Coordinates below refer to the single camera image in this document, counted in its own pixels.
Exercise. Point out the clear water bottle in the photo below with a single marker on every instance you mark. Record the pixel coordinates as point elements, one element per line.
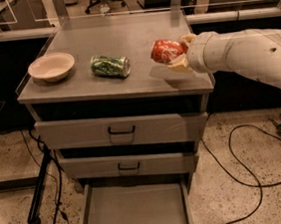
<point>105,7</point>

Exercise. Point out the grey open bottom drawer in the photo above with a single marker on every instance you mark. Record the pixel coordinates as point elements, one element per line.
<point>143,202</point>

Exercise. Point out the green soda can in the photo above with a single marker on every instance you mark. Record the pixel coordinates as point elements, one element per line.
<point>118,67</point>

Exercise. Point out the black stand leg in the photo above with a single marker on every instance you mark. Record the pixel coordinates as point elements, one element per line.
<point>33,216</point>

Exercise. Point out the grey top drawer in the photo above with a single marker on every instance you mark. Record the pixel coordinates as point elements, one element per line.
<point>106,131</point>

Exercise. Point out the grey middle drawer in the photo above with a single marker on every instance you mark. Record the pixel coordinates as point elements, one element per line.
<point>112,166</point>

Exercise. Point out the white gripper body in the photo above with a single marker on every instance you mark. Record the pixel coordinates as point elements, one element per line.
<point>197,55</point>

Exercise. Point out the white bowl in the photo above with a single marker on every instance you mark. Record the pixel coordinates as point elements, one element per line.
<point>52,67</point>

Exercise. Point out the grey drawer cabinet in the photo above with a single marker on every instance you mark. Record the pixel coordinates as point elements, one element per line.
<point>150,89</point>

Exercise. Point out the red coke can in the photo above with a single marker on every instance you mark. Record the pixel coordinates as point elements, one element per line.
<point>165,51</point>

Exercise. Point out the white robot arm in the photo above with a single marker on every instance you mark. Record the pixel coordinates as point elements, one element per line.
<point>253,54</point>

